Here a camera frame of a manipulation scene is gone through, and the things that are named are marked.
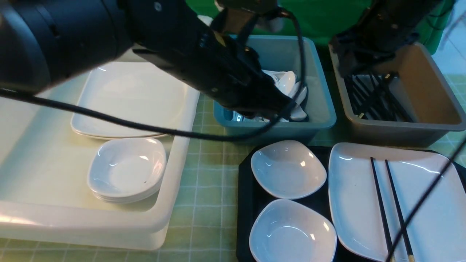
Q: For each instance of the white bowl tray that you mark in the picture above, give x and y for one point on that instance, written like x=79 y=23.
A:
x=288 y=170
x=287 y=231

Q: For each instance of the black chopstick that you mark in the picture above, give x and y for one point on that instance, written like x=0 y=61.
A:
x=386 y=229
x=405 y=235

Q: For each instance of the large white square plate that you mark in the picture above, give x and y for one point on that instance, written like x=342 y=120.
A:
x=437 y=232

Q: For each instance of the teal plastic bin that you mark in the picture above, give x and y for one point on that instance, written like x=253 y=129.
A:
x=281 y=53

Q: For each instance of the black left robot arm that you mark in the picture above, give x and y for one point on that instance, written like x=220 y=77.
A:
x=47 y=42

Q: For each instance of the white bowl stack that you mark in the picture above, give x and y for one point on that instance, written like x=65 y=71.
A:
x=127 y=170

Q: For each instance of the green backdrop cloth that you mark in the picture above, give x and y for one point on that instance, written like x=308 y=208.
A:
x=320 y=20

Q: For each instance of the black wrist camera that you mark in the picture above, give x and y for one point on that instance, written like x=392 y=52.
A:
x=234 y=15

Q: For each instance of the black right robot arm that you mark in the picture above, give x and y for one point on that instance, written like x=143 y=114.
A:
x=405 y=12

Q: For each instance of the white square plate stack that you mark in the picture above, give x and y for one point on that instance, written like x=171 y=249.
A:
x=139 y=92

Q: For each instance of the green checkered tablecloth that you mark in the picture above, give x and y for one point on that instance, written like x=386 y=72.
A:
x=202 y=227

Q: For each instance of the grey-brown plastic bin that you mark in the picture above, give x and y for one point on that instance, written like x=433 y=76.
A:
x=421 y=90

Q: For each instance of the black chopsticks pile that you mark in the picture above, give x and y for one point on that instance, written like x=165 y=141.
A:
x=371 y=97

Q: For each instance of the large white plastic tub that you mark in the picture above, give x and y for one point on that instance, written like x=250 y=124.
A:
x=49 y=214

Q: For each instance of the white spoons pile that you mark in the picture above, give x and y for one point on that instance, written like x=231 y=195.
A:
x=287 y=83

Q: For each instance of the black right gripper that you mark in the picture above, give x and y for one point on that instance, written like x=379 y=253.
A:
x=363 y=46

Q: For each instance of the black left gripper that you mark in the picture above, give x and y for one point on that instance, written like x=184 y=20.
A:
x=215 y=60

